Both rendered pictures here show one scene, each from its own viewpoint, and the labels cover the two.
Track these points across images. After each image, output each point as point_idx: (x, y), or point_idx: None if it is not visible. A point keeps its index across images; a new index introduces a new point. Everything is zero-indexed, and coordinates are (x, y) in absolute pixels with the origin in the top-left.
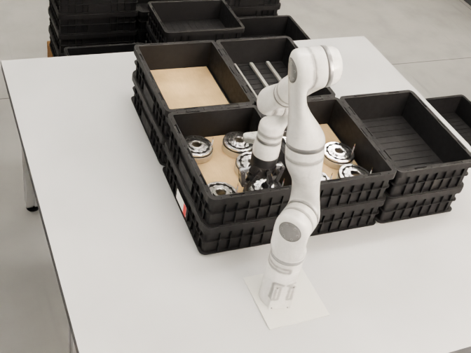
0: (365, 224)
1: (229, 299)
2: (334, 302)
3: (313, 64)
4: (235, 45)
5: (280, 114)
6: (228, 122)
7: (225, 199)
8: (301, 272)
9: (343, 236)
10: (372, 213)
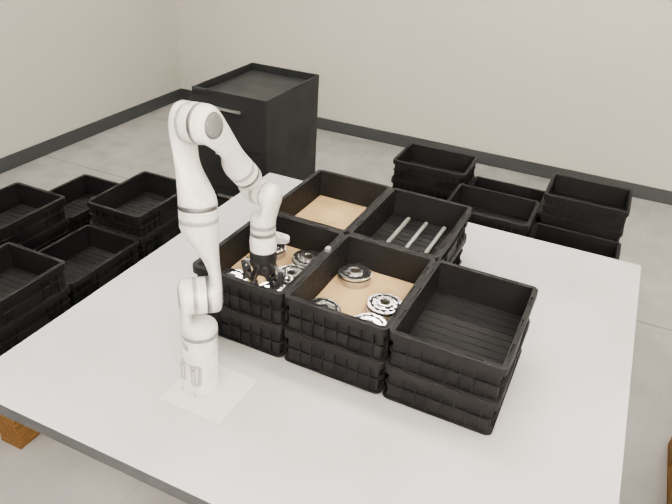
0: (365, 388)
1: (169, 364)
2: (240, 420)
3: (176, 112)
4: (411, 199)
5: (255, 202)
6: (317, 241)
7: (202, 270)
8: (250, 384)
9: (333, 385)
10: (370, 376)
